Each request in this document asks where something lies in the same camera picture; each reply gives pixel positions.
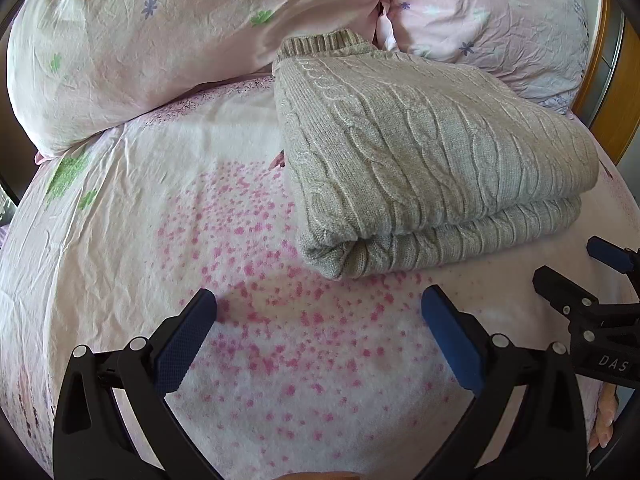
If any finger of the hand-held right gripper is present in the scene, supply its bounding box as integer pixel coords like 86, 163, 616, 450
532, 265, 601, 318
586, 235, 640, 276

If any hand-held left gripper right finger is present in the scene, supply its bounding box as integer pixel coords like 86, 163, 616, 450
420, 285, 589, 480

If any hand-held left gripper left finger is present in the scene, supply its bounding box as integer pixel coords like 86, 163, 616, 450
52, 287, 224, 480

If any grey cable-knit sweater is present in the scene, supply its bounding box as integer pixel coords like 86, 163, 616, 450
272, 29, 601, 281

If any person's right hand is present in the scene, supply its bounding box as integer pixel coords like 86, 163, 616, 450
587, 384, 622, 455

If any pink floral bed sheet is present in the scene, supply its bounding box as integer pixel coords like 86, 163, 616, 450
0, 71, 632, 480

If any wooden headboard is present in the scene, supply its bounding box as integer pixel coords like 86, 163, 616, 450
571, 0, 640, 167

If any pink pillow with white flowers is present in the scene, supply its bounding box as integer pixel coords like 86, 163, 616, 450
375, 0, 592, 116

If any pink floral pillow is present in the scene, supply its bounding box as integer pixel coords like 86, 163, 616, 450
7, 0, 397, 159

